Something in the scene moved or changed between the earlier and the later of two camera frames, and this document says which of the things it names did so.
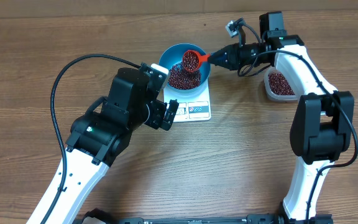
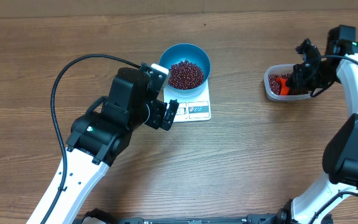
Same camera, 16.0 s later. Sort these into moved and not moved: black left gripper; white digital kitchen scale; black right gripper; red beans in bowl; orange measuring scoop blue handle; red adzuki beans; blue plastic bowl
Moved: orange measuring scoop blue handle; black right gripper
Not moved: white digital kitchen scale; blue plastic bowl; red adzuki beans; red beans in bowl; black left gripper
